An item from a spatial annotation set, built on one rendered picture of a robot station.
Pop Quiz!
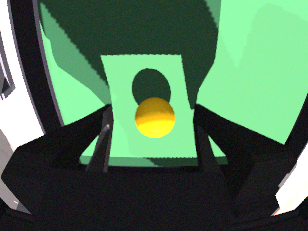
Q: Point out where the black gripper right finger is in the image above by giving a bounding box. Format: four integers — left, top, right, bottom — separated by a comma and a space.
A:
193, 104, 298, 205

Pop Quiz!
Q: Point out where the yellow ball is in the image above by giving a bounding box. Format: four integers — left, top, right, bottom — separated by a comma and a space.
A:
135, 97, 175, 138

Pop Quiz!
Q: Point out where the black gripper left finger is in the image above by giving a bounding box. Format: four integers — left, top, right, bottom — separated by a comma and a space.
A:
8, 104, 114, 172

